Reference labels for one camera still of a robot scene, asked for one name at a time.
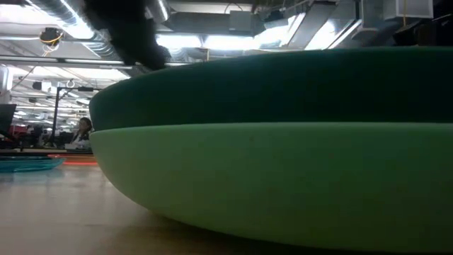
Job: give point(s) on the person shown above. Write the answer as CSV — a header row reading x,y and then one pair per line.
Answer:
x,y
83,132

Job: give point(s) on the black pole stand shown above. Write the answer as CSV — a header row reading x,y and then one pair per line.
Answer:
x,y
55,117

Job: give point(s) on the black aluminium table frame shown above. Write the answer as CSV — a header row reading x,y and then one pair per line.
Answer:
x,y
35,152

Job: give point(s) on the black monitor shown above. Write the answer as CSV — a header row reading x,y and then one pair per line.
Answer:
x,y
7,118

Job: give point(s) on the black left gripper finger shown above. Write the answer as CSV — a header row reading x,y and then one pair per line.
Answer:
x,y
148,56

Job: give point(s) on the large green plastic plate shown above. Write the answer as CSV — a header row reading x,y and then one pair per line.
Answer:
x,y
269,170

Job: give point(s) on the small orange translucent plate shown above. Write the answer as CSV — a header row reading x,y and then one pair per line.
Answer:
x,y
76,159

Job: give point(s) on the small cyan translucent plate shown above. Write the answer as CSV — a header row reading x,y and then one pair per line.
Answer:
x,y
28,164

